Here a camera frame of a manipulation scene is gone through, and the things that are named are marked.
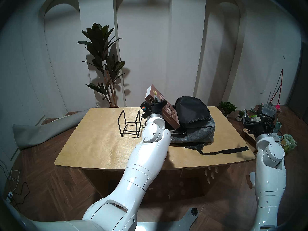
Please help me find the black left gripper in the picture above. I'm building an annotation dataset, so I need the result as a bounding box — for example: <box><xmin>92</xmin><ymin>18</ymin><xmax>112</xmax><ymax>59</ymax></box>
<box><xmin>144</xmin><ymin>95</ymin><xmax>168</xmax><ymax>117</ymax></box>

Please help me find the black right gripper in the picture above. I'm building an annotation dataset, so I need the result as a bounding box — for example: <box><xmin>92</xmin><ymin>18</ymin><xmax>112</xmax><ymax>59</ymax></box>
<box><xmin>243</xmin><ymin>110</ymin><xmax>275</xmax><ymax>136</ymax></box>

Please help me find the brown HOMES book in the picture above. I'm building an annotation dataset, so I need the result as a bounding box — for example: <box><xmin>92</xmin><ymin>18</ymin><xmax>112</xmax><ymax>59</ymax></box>
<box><xmin>144</xmin><ymin>84</ymin><xmax>181</xmax><ymax>130</ymax></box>

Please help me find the grey black backpack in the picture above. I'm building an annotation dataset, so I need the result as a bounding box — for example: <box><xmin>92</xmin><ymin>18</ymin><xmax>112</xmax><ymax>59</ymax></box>
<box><xmin>166</xmin><ymin>96</ymin><xmax>249</xmax><ymax>156</ymax></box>

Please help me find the white bucket with bag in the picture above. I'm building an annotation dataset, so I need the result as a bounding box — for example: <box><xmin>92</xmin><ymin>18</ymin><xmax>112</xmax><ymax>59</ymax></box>
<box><xmin>269</xmin><ymin>132</ymin><xmax>282</xmax><ymax>147</ymax></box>

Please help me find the clear plastic storage bin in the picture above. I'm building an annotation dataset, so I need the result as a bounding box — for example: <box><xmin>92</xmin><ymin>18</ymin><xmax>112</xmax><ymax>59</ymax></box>
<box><xmin>261</xmin><ymin>103</ymin><xmax>276</xmax><ymax>117</ymax></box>

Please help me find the brown cardboard box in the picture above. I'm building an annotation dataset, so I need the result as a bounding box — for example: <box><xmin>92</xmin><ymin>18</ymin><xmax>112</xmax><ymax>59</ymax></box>
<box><xmin>242</xmin><ymin>128</ymin><xmax>257</xmax><ymax>148</ymax></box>

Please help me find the small leafy potted plant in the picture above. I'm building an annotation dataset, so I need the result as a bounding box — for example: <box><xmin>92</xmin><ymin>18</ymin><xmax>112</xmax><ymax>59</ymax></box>
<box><xmin>218</xmin><ymin>101</ymin><xmax>237</xmax><ymax>118</ymax></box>

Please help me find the grey door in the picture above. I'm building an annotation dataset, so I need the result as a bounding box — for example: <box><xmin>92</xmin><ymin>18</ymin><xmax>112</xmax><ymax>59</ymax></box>
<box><xmin>288</xmin><ymin>42</ymin><xmax>308</xmax><ymax>125</ymax></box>

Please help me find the tall potted plant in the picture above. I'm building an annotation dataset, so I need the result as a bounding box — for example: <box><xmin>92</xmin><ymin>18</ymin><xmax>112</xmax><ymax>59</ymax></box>
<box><xmin>77</xmin><ymin>23</ymin><xmax>126</xmax><ymax>108</ymax></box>

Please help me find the rolled grey mat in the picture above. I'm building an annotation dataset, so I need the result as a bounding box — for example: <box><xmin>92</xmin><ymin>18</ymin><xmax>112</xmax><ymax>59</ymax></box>
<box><xmin>13</xmin><ymin>108</ymin><xmax>95</xmax><ymax>151</ymax></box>

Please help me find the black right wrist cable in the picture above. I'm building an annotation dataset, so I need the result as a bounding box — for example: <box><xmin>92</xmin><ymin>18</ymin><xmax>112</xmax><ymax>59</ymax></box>
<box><xmin>274</xmin><ymin>127</ymin><xmax>285</xmax><ymax>142</ymax></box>

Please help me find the black wire book stand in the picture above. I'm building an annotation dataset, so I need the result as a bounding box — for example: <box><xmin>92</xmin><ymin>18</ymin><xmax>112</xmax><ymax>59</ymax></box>
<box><xmin>118</xmin><ymin>110</ymin><xmax>141</xmax><ymax>138</ymax></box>

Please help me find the grey metal robot base plate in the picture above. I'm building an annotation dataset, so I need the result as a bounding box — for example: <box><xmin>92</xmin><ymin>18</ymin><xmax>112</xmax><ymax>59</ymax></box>
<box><xmin>137</xmin><ymin>208</ymin><xmax>198</xmax><ymax>231</ymax></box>

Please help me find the white floor cable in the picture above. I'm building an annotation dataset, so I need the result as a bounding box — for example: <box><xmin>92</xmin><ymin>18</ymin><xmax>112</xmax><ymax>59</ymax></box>
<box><xmin>8</xmin><ymin>169</ymin><xmax>21</xmax><ymax>193</ymax></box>

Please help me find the black floor cable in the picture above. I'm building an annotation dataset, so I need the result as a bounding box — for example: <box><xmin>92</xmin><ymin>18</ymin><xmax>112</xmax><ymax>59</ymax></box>
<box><xmin>12</xmin><ymin>181</ymin><xmax>30</xmax><ymax>205</ymax></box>

